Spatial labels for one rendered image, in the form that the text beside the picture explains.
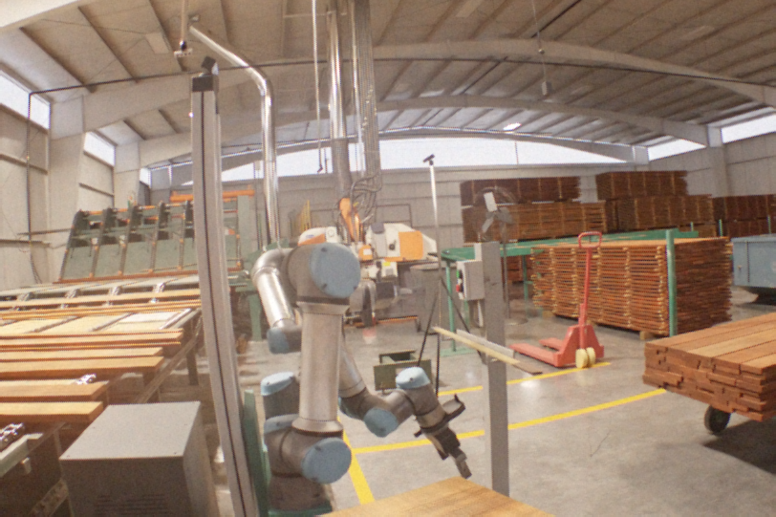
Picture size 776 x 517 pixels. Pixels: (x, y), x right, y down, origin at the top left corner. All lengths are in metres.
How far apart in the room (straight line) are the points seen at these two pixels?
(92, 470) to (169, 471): 0.21
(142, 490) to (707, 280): 6.26
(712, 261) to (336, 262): 5.99
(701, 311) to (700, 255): 0.63
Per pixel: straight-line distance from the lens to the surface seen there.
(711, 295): 6.98
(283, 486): 1.46
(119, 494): 1.55
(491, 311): 1.76
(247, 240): 11.45
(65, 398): 2.19
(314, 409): 1.29
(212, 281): 1.49
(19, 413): 1.99
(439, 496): 0.94
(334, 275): 1.25
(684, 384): 3.12
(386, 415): 1.41
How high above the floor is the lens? 1.32
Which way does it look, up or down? level
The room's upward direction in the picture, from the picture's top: 4 degrees counter-clockwise
